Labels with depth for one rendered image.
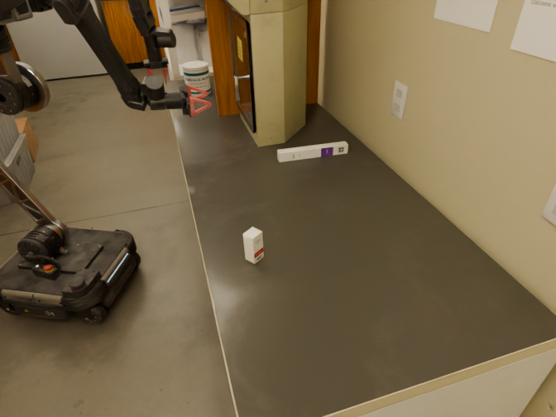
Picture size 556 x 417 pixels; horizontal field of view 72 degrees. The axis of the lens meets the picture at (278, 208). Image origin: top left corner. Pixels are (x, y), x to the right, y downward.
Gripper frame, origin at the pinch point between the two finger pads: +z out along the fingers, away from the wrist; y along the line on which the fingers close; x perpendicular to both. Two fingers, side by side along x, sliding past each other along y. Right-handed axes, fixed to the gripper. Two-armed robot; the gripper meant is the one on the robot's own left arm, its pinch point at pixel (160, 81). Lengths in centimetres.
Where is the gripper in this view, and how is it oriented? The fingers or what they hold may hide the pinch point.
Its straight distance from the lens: 186.3
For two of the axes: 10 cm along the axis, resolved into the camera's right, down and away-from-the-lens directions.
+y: 9.6, -2.0, 2.1
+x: -2.9, -5.5, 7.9
